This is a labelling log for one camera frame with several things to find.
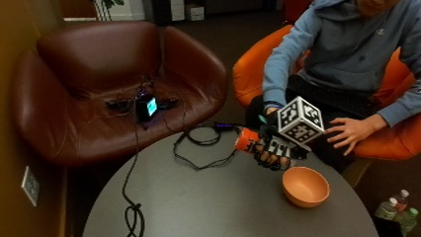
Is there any orange can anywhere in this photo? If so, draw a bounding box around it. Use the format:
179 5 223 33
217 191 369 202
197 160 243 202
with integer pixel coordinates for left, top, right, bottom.
233 126 265 155

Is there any white marker cube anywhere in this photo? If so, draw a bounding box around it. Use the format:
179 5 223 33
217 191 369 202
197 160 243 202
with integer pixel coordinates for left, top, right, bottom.
274 96 326 146

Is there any orange armchair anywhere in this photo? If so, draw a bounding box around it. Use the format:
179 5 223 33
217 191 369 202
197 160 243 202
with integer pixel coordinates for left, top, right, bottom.
231 25 421 162

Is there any orange bowl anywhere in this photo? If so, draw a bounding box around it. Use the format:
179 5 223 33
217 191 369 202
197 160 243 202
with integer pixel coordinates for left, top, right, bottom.
281 166 331 208

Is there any the person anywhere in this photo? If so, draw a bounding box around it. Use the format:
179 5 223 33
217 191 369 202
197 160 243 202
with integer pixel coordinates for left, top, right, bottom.
245 0 421 174

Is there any plastic bottle with red label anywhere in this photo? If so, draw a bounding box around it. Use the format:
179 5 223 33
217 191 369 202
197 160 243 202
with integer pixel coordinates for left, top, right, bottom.
390 189 410 213

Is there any clear plastic bottle white cap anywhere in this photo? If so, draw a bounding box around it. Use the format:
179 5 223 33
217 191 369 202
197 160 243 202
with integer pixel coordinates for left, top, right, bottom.
374 197 399 221

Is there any green plastic bottle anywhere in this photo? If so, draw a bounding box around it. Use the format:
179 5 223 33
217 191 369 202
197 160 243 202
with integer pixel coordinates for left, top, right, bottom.
393 206 421 236

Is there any small black device with screen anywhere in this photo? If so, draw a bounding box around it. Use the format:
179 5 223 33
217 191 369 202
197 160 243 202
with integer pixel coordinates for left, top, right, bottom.
135 94 158 122

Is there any dark red leather armchair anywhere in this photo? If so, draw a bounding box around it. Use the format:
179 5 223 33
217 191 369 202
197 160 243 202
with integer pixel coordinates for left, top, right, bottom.
10 21 229 167

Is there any white cabinet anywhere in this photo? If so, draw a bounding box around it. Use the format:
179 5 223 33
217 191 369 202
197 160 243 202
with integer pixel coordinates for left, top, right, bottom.
169 0 186 22

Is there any black cable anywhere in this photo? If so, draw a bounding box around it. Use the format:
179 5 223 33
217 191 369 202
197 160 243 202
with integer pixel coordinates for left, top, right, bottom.
121 115 147 237
171 121 243 171

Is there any white wall socket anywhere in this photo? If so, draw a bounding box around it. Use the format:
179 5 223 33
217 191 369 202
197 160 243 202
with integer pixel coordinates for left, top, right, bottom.
19 165 42 207

